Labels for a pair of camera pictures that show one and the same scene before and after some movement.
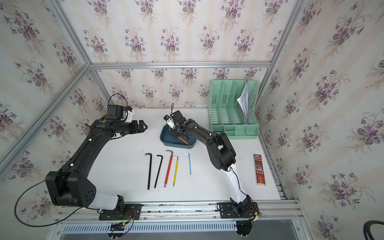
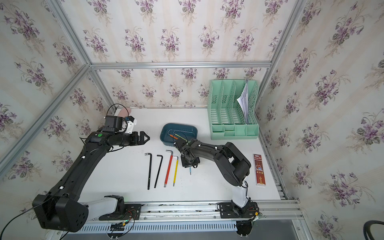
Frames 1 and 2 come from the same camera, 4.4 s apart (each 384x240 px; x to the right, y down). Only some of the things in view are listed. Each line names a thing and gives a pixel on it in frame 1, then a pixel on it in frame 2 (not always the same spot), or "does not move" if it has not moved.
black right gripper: (173, 133) to (195, 162)
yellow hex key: (175, 170) does not move
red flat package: (260, 178) does not move
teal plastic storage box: (167, 139) does not move
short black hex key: (159, 169) does not move
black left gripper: (134, 129) to (134, 140)
